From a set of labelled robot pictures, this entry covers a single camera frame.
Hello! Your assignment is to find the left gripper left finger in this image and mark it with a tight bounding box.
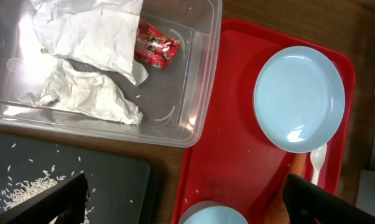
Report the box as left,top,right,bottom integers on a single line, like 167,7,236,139
0,174,90,224

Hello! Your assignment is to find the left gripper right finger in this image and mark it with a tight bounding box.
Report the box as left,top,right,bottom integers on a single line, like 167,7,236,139
283,174,375,224

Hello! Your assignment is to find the orange carrot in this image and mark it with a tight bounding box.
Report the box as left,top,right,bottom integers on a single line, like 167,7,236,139
263,152,308,224

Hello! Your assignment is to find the white rice pile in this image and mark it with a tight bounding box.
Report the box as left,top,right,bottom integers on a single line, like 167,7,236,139
0,142,135,224

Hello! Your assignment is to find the light blue small bowl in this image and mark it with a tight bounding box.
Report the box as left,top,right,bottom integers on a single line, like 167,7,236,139
178,200,248,224

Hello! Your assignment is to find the white napkin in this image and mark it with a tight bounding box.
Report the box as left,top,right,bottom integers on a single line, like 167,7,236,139
19,0,148,125

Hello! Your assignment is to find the red snack wrapper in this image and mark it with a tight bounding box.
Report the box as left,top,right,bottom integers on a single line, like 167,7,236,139
134,21,181,70

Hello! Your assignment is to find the black waste tray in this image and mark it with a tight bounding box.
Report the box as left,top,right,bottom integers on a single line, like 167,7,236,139
0,132,159,224

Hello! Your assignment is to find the white plastic spoon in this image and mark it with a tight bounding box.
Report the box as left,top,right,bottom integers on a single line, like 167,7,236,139
310,143,327,185

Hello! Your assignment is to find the red serving tray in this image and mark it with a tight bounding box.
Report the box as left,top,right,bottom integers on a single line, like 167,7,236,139
171,17,358,224

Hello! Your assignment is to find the light blue plate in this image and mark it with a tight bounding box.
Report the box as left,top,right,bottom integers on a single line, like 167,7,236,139
252,46,346,153

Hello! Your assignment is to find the clear plastic bin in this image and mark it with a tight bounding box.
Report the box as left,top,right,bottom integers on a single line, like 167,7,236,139
0,0,223,147

